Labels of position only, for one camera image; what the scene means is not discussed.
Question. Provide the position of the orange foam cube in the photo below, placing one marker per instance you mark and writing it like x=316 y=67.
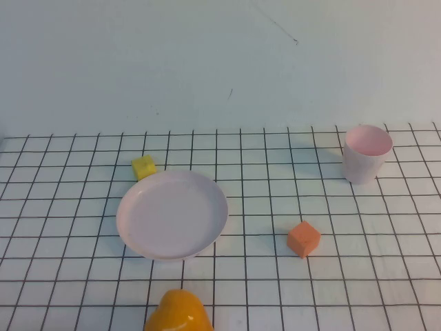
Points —
x=303 y=238

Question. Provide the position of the yellow foam cube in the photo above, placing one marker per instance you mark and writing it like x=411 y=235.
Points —
x=143 y=166

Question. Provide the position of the pink plastic cup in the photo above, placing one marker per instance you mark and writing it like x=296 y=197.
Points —
x=361 y=167

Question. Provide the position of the yellow toy bell pepper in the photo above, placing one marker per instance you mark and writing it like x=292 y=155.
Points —
x=179 y=313

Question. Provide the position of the pink round plate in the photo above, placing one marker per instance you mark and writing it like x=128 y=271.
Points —
x=172 y=215

